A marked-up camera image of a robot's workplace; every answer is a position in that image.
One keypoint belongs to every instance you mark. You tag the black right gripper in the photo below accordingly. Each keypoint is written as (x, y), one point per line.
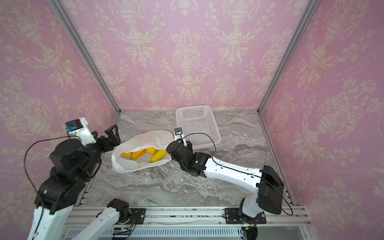
(174, 149)

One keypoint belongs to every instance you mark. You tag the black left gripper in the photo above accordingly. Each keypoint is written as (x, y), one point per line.
(111, 145)

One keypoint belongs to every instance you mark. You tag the long yellow toy fruit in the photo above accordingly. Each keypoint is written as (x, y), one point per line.
(158, 156)

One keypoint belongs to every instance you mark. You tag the white plastic bag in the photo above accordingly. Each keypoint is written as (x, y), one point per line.
(158, 139)

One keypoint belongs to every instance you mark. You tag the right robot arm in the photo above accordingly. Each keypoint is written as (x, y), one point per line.
(265, 184)

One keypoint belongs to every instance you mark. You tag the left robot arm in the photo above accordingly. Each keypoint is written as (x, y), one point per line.
(76, 161)

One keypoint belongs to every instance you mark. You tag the round yellow toy lemon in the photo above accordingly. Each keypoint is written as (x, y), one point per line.
(126, 155)

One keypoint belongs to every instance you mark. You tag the white perforated plastic basket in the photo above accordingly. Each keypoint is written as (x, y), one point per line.
(199, 126)

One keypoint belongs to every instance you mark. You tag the white vented control box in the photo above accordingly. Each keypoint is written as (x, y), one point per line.
(174, 232)

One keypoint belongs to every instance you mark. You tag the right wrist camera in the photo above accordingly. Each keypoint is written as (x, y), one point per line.
(179, 136)

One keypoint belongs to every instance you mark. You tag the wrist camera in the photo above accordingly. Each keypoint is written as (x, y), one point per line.
(179, 136)
(79, 127)

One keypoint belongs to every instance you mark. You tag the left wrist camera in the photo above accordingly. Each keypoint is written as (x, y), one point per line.
(79, 127)

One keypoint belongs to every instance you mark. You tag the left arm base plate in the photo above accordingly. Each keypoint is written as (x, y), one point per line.
(137, 216)

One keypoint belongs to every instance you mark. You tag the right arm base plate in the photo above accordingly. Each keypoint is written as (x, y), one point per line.
(235, 216)

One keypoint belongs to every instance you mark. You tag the aluminium front rail frame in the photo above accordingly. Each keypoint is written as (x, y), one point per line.
(278, 227)

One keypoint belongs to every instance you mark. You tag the left aluminium corner post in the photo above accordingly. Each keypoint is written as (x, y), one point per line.
(68, 25)

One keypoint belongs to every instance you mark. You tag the aluminium corner post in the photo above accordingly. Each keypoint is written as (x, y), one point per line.
(296, 37)
(68, 25)

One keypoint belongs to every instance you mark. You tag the right aluminium corner post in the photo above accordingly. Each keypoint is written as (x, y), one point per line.
(296, 37)

